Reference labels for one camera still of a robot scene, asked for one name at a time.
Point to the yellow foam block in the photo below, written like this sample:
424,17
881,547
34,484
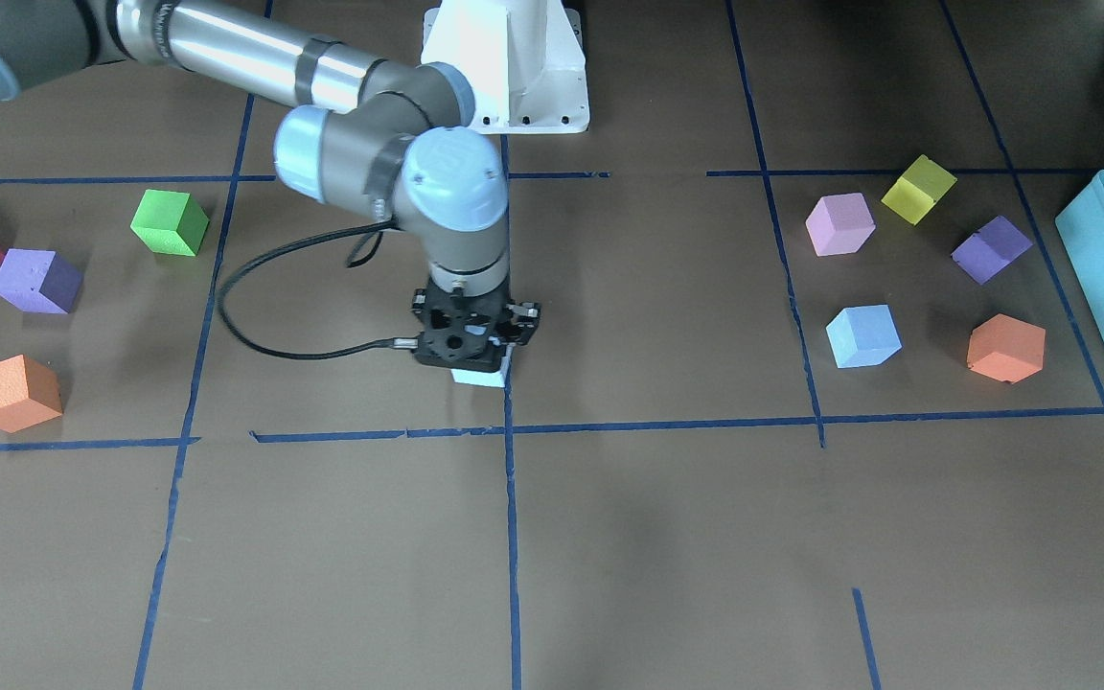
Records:
918,189

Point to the pink foam block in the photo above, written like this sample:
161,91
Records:
840,224

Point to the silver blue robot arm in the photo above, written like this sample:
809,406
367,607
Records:
362,133

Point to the light blue foam block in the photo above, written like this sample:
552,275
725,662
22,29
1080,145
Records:
863,336
496,379

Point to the purple foam block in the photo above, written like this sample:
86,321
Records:
39,281
991,249

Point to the green foam block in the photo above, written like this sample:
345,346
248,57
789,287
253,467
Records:
169,223

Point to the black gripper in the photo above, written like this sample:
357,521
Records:
524,323

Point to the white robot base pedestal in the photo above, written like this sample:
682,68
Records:
524,61

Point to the orange foam block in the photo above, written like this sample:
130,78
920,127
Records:
29,394
1006,349

